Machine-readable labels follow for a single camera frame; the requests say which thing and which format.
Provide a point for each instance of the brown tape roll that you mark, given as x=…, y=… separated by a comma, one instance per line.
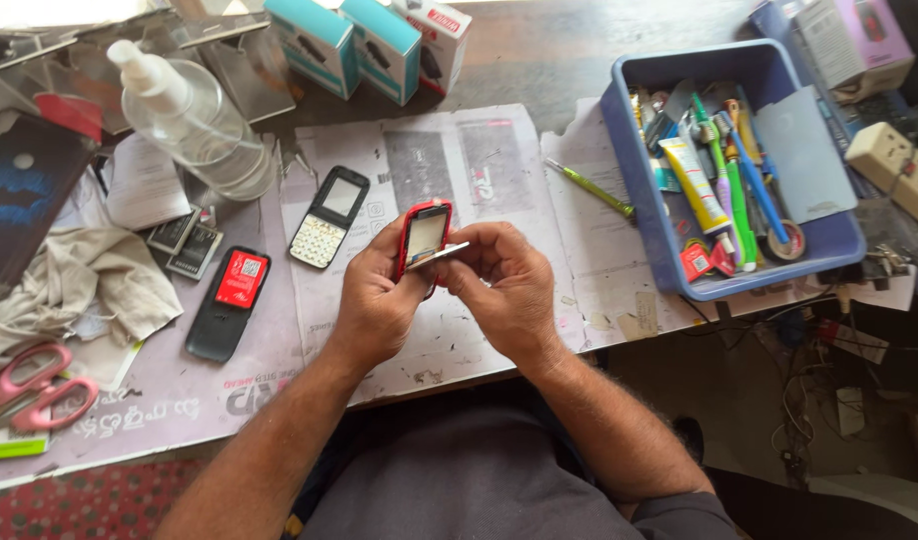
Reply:
x=785, y=241

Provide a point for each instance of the yellow white glue tube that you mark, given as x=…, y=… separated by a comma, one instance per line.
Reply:
x=691, y=180

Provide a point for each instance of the person's grey clothing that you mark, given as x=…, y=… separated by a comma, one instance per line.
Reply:
x=466, y=480

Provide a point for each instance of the red phone frame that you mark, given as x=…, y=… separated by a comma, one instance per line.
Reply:
x=427, y=229

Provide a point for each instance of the grey phone battery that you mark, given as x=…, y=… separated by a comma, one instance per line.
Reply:
x=172, y=231
x=196, y=253

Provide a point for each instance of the blue plastic tray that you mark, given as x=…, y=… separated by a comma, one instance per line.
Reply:
x=646, y=225

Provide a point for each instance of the blue toothbrush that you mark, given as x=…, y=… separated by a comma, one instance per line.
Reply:
x=759, y=187

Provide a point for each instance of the clear spray bottle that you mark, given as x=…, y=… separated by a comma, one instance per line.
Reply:
x=193, y=120

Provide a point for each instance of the thin silver display panel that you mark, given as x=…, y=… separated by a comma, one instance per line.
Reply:
x=448, y=250

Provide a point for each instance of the grey plastic card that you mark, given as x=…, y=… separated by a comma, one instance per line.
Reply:
x=804, y=157

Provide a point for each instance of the green toothbrush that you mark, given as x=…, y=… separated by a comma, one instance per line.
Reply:
x=738, y=202

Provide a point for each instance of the purple white product box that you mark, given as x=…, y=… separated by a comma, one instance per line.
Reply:
x=856, y=37

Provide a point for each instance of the pink scissors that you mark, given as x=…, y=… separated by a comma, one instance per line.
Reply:
x=43, y=397

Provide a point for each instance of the red phone battery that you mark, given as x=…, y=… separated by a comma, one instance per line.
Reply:
x=241, y=279

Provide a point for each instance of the person's right hand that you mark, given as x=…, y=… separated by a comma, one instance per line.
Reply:
x=515, y=300

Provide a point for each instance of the printed newspaper sheet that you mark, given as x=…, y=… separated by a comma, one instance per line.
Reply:
x=496, y=172

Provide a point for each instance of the red dotted mat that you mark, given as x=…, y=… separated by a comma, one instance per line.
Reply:
x=91, y=502

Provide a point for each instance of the purple toothbrush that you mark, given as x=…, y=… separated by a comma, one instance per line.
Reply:
x=723, y=191

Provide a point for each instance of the pale pink poster sheet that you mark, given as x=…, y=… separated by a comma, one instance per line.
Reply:
x=159, y=390

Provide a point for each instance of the small red packet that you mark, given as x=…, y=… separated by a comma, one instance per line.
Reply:
x=696, y=262

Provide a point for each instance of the white paper leaflet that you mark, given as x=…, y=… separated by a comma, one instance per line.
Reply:
x=144, y=184

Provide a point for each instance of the white power strip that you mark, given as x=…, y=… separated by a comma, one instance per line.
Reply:
x=890, y=169

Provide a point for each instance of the green flat strip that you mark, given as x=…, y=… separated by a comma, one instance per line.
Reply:
x=9, y=450

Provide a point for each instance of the clear acrylic stand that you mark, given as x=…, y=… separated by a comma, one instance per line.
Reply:
x=226, y=67

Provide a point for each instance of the dark phone case blue print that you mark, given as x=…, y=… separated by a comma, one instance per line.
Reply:
x=24, y=195

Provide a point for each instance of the black phone cover with keypad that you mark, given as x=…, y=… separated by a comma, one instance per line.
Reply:
x=330, y=217

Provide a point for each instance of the beige cloth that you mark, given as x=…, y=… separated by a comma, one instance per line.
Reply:
x=76, y=285

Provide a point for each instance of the teal charger box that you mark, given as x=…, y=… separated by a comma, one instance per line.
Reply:
x=313, y=45
x=384, y=49

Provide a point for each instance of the person's left hand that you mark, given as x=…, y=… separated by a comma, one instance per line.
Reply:
x=373, y=300

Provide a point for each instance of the black phone back shell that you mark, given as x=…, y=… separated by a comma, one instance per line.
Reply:
x=219, y=330

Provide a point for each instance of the green screwdriver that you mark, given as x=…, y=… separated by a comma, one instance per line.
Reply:
x=590, y=187

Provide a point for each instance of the white red charger box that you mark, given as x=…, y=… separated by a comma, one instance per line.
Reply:
x=436, y=41

